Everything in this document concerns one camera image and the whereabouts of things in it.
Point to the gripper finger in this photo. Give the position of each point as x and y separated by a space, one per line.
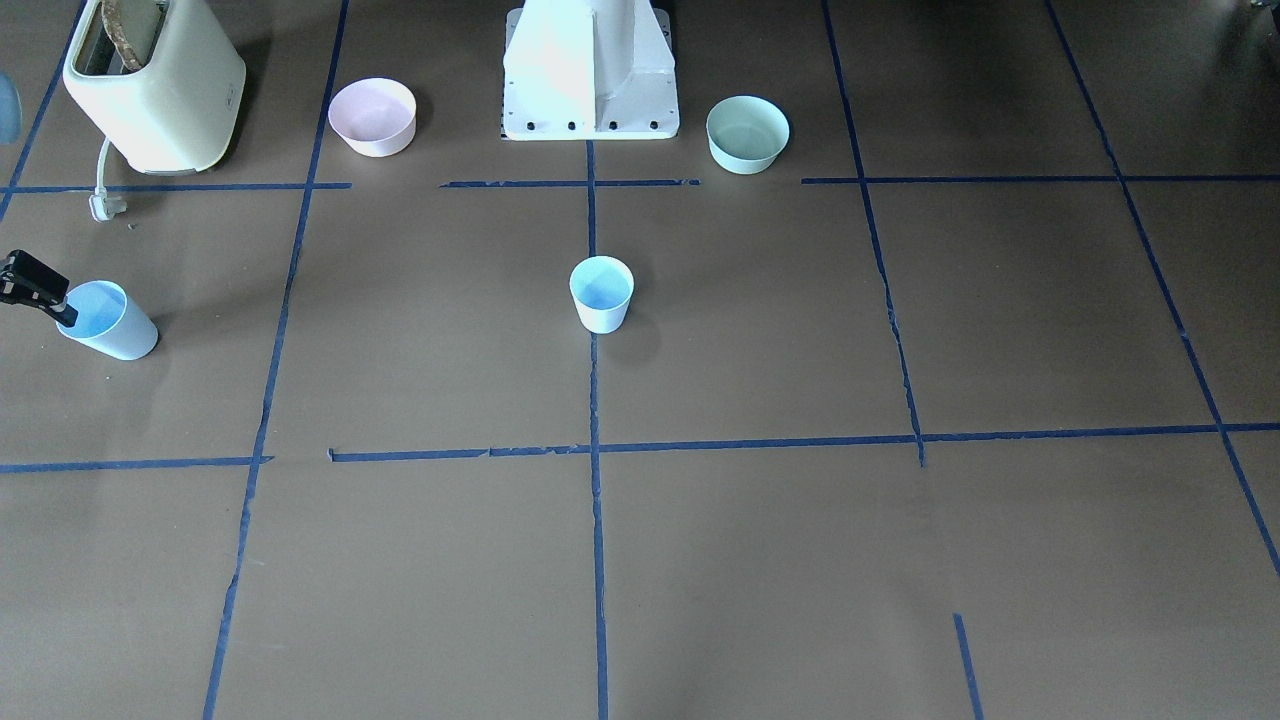
26 281

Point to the light blue cup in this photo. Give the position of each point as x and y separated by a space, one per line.
601 289
109 320

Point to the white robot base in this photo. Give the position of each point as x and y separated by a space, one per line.
589 71

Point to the white power plug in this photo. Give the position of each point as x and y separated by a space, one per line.
104 205

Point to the cream toaster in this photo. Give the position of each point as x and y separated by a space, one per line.
176 113

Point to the toast slice in toaster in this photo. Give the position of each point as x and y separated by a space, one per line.
122 30

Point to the pink bowl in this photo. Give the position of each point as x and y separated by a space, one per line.
376 116

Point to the green bowl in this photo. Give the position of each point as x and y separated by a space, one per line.
746 133

